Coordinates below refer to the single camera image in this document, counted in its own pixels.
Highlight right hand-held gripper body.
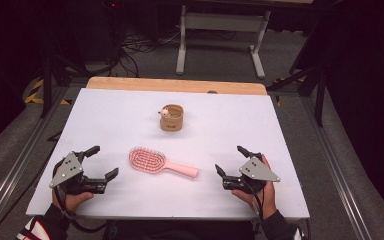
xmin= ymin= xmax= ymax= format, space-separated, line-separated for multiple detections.
xmin=222 ymin=151 xmax=281 ymax=195

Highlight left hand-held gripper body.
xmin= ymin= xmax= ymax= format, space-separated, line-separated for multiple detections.
xmin=48 ymin=150 xmax=108 ymax=196

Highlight pink hairbrush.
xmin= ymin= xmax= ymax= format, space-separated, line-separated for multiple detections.
xmin=128 ymin=146 xmax=200 ymax=179

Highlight brown round holder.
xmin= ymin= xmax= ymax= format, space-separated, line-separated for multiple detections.
xmin=158 ymin=103 xmax=185 ymax=132

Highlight person's right hand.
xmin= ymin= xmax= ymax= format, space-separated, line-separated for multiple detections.
xmin=231 ymin=154 xmax=278 ymax=220

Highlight person's left hand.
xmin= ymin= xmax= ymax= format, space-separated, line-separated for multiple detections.
xmin=51 ymin=189 xmax=95 ymax=214

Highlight white table mat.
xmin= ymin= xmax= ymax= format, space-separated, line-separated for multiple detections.
xmin=25 ymin=87 xmax=311 ymax=221

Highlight yellow black floor tape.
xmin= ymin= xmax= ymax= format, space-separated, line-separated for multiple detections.
xmin=24 ymin=78 xmax=72 ymax=106

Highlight black metal stand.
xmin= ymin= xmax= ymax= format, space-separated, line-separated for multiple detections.
xmin=267 ymin=61 xmax=328 ymax=128
xmin=39 ymin=54 xmax=93 ymax=119

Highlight wooden table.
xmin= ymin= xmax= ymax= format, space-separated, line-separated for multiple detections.
xmin=85 ymin=76 xmax=268 ymax=97

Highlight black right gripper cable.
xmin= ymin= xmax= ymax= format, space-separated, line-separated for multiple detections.
xmin=244 ymin=181 xmax=266 ymax=221

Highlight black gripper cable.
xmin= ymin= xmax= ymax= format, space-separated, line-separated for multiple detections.
xmin=244 ymin=181 xmax=266 ymax=221
xmin=52 ymin=159 xmax=109 ymax=234

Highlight aluminium rail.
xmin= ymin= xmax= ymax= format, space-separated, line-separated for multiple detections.
xmin=0 ymin=85 xmax=68 ymax=240
xmin=299 ymin=95 xmax=372 ymax=240

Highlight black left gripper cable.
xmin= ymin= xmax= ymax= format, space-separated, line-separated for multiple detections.
xmin=52 ymin=159 xmax=109 ymax=234

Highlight black floor cables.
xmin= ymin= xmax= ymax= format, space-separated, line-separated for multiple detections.
xmin=111 ymin=28 xmax=183 ymax=78

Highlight grey metal desk frame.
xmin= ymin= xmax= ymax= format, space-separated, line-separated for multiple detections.
xmin=175 ymin=0 xmax=272 ymax=80

